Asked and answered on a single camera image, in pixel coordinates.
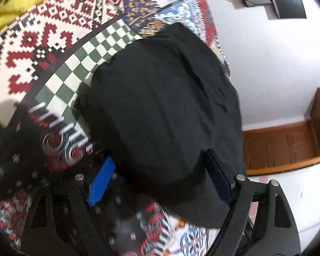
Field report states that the black hooded jacket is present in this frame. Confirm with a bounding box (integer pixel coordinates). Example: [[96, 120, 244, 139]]
[[73, 23, 247, 229]]

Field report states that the white printed sheet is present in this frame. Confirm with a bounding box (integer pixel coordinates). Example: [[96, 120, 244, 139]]
[[247, 153, 320, 247]]

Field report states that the patchwork printed blanket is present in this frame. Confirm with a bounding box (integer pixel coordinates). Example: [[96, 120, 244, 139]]
[[0, 0, 233, 256]]

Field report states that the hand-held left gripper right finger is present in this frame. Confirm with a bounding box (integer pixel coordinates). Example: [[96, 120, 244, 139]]
[[204, 148, 302, 256]]

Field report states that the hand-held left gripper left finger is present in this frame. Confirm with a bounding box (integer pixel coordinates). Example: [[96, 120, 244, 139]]
[[19, 156, 117, 256]]

